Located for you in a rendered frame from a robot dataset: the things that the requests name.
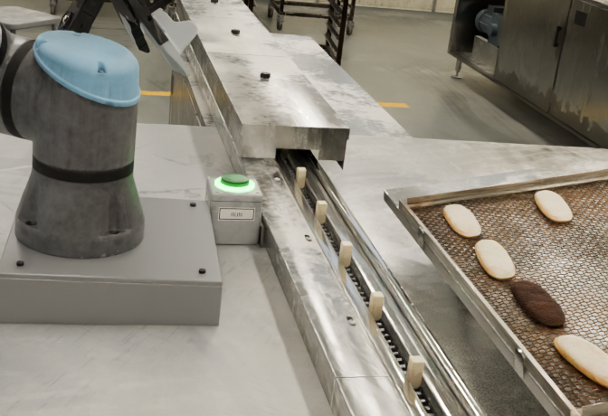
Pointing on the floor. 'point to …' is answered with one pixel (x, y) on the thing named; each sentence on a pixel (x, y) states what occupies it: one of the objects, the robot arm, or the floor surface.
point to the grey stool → (25, 18)
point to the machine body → (184, 92)
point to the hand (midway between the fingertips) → (164, 67)
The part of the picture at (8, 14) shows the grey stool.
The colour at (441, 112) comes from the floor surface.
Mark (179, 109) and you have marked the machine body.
